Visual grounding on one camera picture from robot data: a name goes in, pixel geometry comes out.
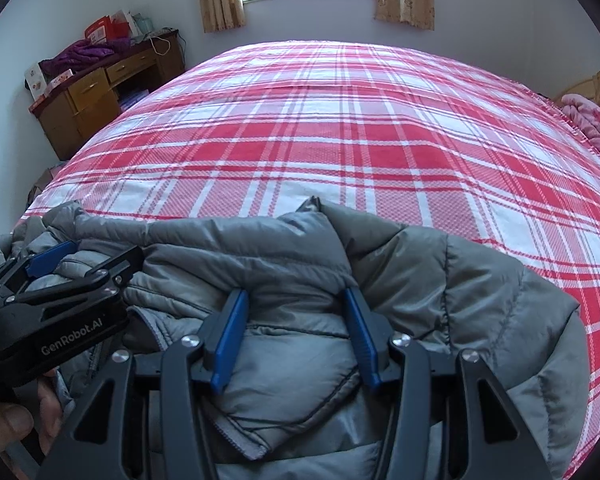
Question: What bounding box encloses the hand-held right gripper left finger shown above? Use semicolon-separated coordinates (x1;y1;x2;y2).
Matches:
35;288;251;480

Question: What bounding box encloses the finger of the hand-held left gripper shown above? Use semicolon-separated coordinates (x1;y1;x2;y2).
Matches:
0;240;80;292
5;245;146;307

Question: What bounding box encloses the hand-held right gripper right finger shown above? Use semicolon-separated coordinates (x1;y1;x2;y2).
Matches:
342;287;554;480

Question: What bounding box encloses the grey puffer jacket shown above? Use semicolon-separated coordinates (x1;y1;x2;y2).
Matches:
0;196;594;480

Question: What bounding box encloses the person's left hand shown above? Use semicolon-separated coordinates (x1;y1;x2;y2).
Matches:
0;367;64;464

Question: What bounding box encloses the wooden desk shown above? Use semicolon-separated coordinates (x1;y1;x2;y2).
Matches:
28;29;187;161

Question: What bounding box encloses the stack of boxes under desk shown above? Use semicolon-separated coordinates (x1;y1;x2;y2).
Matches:
117;87;151;111

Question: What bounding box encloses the white cardboard box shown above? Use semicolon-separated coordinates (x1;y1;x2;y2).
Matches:
24;62;49;99

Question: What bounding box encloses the purple garment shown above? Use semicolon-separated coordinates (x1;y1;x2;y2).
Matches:
39;38;131;75

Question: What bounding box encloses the red plaid bed sheet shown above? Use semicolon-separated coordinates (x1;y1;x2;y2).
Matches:
17;40;600;480

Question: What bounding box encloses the red cardboard box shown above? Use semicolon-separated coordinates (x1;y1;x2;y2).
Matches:
84;16;131;46

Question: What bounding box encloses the pale green bag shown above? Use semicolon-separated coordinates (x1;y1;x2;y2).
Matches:
132;12;156;39

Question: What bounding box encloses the pink blanket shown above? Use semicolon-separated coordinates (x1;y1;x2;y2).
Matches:
560;92;600;172

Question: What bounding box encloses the white cable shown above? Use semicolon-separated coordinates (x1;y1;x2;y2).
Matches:
147;34;174;59

